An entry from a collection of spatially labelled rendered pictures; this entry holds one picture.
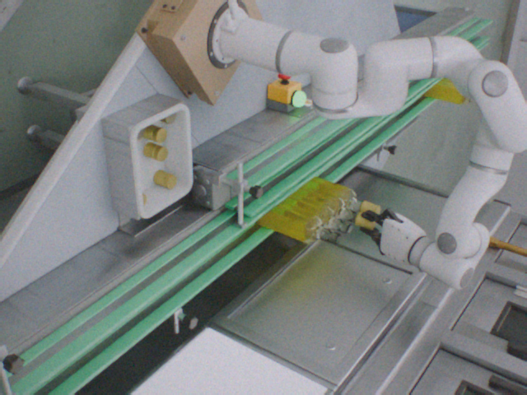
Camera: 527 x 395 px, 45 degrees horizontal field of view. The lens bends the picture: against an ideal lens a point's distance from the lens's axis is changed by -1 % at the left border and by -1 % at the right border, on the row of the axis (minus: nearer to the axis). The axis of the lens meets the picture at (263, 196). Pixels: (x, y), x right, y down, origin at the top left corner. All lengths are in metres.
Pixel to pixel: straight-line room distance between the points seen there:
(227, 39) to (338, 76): 0.27
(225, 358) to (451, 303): 0.58
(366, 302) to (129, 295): 0.57
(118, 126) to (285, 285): 0.58
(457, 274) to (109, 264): 0.75
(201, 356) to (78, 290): 0.30
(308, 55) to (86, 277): 0.63
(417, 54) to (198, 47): 0.45
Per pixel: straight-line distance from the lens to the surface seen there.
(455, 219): 1.40
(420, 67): 1.34
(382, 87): 1.34
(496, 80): 1.32
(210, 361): 1.41
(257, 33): 1.39
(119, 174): 1.39
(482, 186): 1.41
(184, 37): 1.34
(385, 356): 1.45
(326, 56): 1.29
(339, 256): 1.71
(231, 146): 1.62
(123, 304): 1.31
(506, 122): 1.34
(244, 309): 1.53
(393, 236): 1.55
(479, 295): 1.73
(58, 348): 1.25
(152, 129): 1.41
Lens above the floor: 1.71
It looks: 29 degrees down
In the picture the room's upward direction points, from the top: 110 degrees clockwise
